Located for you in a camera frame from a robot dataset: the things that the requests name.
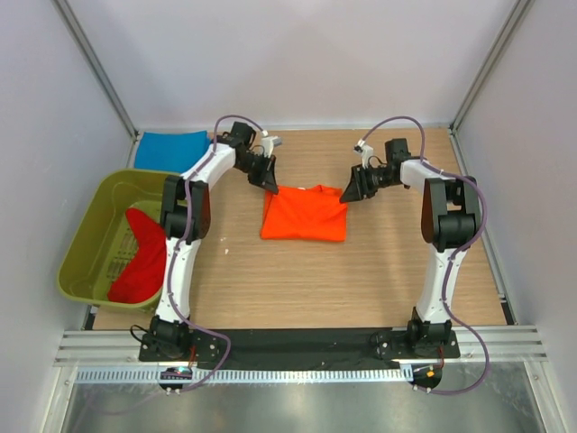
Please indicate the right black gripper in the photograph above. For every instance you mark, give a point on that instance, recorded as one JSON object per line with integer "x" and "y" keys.
{"x": 358, "y": 188}

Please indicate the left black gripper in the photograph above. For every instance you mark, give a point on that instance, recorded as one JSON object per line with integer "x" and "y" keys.
{"x": 266, "y": 179}

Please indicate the orange t shirt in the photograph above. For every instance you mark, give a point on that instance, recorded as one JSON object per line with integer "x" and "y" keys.
{"x": 314, "y": 214}

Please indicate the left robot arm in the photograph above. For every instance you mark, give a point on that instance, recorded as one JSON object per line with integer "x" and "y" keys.
{"x": 185, "y": 216}

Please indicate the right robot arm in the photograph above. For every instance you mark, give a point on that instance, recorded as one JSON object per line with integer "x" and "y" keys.
{"x": 450, "y": 218}

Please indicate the blue folded t shirt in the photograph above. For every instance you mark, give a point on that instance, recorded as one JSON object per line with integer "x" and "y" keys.
{"x": 170, "y": 152}

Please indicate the red t shirt in basket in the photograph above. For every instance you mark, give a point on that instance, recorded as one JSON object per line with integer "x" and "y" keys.
{"x": 143, "y": 276}

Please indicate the olive green plastic basket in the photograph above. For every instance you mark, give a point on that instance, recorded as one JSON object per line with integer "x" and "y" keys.
{"x": 104, "y": 244}

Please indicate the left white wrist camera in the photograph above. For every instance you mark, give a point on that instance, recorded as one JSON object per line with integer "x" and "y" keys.
{"x": 269, "y": 142}

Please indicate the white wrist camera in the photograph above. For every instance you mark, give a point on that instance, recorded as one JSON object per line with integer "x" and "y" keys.
{"x": 362, "y": 149}
{"x": 269, "y": 142}

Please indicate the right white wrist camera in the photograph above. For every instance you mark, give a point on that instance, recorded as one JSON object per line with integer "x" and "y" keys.
{"x": 362, "y": 149}

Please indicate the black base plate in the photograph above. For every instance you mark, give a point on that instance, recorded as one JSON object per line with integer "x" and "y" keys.
{"x": 299, "y": 350}

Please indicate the aluminium frame rail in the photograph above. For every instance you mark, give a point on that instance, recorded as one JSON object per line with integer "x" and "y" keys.
{"x": 116, "y": 347}

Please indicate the right aluminium corner post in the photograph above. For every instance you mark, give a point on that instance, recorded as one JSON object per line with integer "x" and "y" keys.
{"x": 515, "y": 18}

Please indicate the aluminium corner post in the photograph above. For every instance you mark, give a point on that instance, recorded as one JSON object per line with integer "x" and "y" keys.
{"x": 515, "y": 18}
{"x": 86, "y": 49}

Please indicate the left aluminium corner post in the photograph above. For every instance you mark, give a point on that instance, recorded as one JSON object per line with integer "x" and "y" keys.
{"x": 86, "y": 49}

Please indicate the white slotted cable duct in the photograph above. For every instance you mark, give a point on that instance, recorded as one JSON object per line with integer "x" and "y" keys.
{"x": 165, "y": 375}

